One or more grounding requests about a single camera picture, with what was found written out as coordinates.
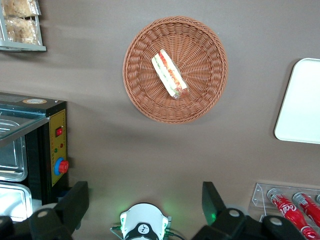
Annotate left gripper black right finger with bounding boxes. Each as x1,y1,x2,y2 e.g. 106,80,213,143
191,181,262,240

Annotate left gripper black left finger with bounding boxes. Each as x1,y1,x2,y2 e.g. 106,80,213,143
28,180,90,240

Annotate sandwich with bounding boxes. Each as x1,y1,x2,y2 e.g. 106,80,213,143
151,48,189,100

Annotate beige plastic tray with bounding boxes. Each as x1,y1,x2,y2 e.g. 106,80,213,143
274,57,320,145

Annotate brown wicker basket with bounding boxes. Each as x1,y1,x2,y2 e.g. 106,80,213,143
122,15,229,125

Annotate clear acrylic bottle rack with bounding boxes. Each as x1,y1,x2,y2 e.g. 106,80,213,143
248,182,320,240

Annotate steel warmer pan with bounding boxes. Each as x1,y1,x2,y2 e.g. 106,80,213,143
0,181,33,223
0,136,28,183

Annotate red cola bottle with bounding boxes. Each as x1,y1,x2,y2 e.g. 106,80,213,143
291,191,320,228
266,187,320,240

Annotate black food warmer display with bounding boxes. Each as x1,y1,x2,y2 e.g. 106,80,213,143
0,91,70,223

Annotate grey cookie rack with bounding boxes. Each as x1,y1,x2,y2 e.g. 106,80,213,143
0,0,48,53

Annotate clear bagged cookies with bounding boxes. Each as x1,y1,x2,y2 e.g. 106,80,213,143
1,0,42,18
4,15,43,46

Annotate black arm base cable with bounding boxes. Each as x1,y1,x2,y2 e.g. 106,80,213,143
109,225,124,240
165,230,186,240

